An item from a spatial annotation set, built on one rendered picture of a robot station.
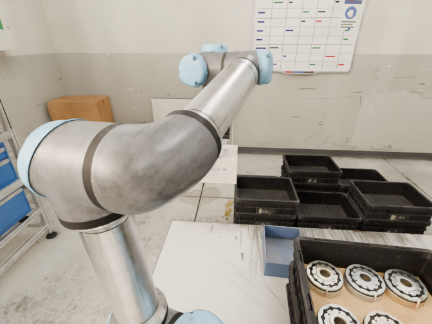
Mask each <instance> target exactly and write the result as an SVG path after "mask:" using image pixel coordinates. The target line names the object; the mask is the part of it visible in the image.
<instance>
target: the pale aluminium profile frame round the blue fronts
mask: <svg viewBox="0 0 432 324"><path fill-rule="evenodd" d="M0 122H1V125H2V127H3V129H4V131H9V132H10V134H11V136H12V138H10V139H8V142H9V144H10V146H11V149H12V150H11V151H9V152H8V155H9V156H12V155H14V156H15V159H16V161H17V160H18V156H19V152H20V149H21V144H20V143H19V140H18V137H17V135H16V133H15V129H14V126H13V125H12V122H11V119H10V117H9V114H8V111H7V110H6V107H5V103H4V102H3V99H2V96H1V93H0ZM12 131H13V133H14V135H15V137H14V135H13V133H12ZM22 185H23V182H22V181H21V178H18V179H16V180H15V181H14V182H12V183H10V184H9V185H7V186H5V187H4V188H2V189H1V190H0V200H1V199H3V198H5V197H6V196H7V195H9V194H11V193H12V192H14V191H15V190H16V189H18V188H19V187H21V186H22ZM28 190H29V189H28ZM29 193H30V194H28V195H27V196H26V197H27V200H29V199H30V198H32V200H33V203H34V204H30V207H31V209H32V211H31V212H30V213H29V214H28V215H26V216H25V217H23V218H22V219H21V220H20V221H19V222H17V223H16V224H15V225H14V226H13V227H12V228H11V229H10V230H8V231H7V232H6V233H5V234H4V235H3V236H2V237H0V249H1V248H2V247H3V246H4V245H5V244H6V243H7V242H9V241H10V240H11V239H12V238H14V237H15V236H16V234H18V233H19V232H20V231H21V230H22V229H23V228H25V227H31V228H38V229H37V230H36V231H35V232H34V233H33V234H32V235H31V236H30V237H28V238H27V239H26V240H25V241H24V242H23V243H22V244H21V245H20V246H19V247H18V248H17V249H16V250H15V251H14V252H13V253H12V254H11V255H10V256H9V257H8V258H7V259H5V260H4V261H3V262H2V263H1V264H0V276H1V275H2V274H3V273H4V272H5V271H6V270H7V269H8V268H9V267H10V266H11V265H12V264H13V263H14V262H15V261H16V260H17V259H18V258H19V257H20V256H21V255H22V254H23V253H24V252H25V251H26V250H27V249H28V248H29V247H30V246H31V245H32V244H33V243H34V242H35V241H36V240H37V239H38V238H39V237H40V236H41V235H42V234H43V233H44V232H46V233H48V234H47V235H46V238H47V239H53V238H55V237H56V236H57V232H52V231H53V227H52V225H51V222H50V219H49V217H48V214H47V212H46V209H45V207H44V204H43V201H42V199H41V196H38V195H36V194H34V193H33V192H32V191H31V190H29ZM38 215H39V217H40V221H39V220H33V219H35V218H36V217H37V216H38Z"/></svg>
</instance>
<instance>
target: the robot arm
mask: <svg viewBox="0 0 432 324"><path fill-rule="evenodd" d="M178 72H179V76H180V79H181V80H182V81H183V83H184V84H186V85H187V86H190V87H200V86H202V91H201V92H200V93H199V94H198V95H197V96H196V97H195V98H194V99H193V100H192V101H191V102H190V103H189V104H188V105H187V106H186V107H185V108H184V109H176V110H174V111H172V112H170V113H168V114H167V115H166V116H165V117H164V118H163V119H162V120H159V121H155V122H152V123H142V124H128V123H111V122H100V121H87V120H82V119H69V120H56V121H51V122H49V123H45V124H44V125H41V126H40V127H38V128H37V129H35V130H34V131H33V132H32V133H31V134H30V135H29V136H28V137H27V138H26V140H25V142H24V145H23V146H22V148H21V149H20V152H19V156H18V160H17V169H18V173H19V177H20V178H21V181H22V182H23V184H24V185H25V186H26V187H27V188H28V189H29V190H31V191H32V192H33V193H34V194H36V195H38V196H41V197H47V198H48V200H49V201H50V203H51V206H52V208H53V210H54V212H55V214H56V216H57V218H58V221H59V222H60V224H61V225H62V227H64V228H65V229H67V230H71V231H77V232H78V234H79V236H80V238H81V241H82V243H83V245H84V247H85V250H86V252H87V254H88V257H89V259H90V261H91V263H92V265H93V268H94V270H95V273H96V275H97V277H98V279H99V281H100V284H101V286H102V289H103V291H104V293H105V295H106V297H107V300H108V302H109V305H110V306H111V309H112V311H111V313H110V315H109V317H108V319H107V323H106V324H224V323H223V322H222V320H221V319H220V318H219V317H218V316H216V315H215V314H214V313H212V312H210V311H207V310H203V309H195V310H193V311H192V312H189V311H188V312H186V313H183V312H179V311H178V310H175V309H172V308H170V307H169V306H168V303H167V299H166V297H165V295H164V293H163V292H162V291H161V290H160V289H158V288H157V287H155V285H154V281H153V279H152V275H151V272H150V268H149V264H148V261H147V257H146V254H145V250H144V247H143V243H142V241H141V237H140V233H139V230H138V226H137V223H136V219H135V216H134V215H139V214H142V213H148V212H151V211H154V210H157V209H160V208H162V207H164V206H166V205H168V204H170V203H172V202H174V201H175V200H176V199H178V198H180V197H181V196H183V195H184V194H185V193H187V192H188V191H189V190H191V189H192V188H193V187H194V186H195V185H197V184H198V183H199V182H200V181H201V180H202V179H203V178H204V177H205V176H206V174H207V173H208V172H209V171H210V170H211V168H212V167H213V165H214V164H215V162H216V160H217V159H218V157H219V156H221V155H222V154H223V150H222V141H224V140H225V139H229V138H230V125H231V123H232V122H233V120H234V119H235V117H236V115H237V114H238V112H239V111H240V109H241V107H242V106H243V105H244V103H245V101H246V100H247V98H248V96H249V95H250V93H251V92H252V90H253V88H254V87H255V85H259V86H260V85H262V84H268V83H270V81H271V79H272V75H273V55H272V53H271V52H270V51H269V50H257V49H256V50H254V51H231V52H228V48H227V46H226V45H225V44H203V45H202V47H201V53H191V54H189V55H187V56H185V57H183V58H182V59H181V61H180V63H179V68H178ZM227 135H228V136H227Z"/></svg>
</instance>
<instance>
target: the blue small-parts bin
mask: <svg viewBox="0 0 432 324"><path fill-rule="evenodd" d="M298 236H302V235H301V232H300V229H299V228H292V227H285V226H271V225H264V227H263V234H262V247H263V262H264V276H273V277H279V278H288V277H289V264H290V263H291V261H293V260H294V258H293V252H294V247H293V243H294V238H295V237H298Z"/></svg>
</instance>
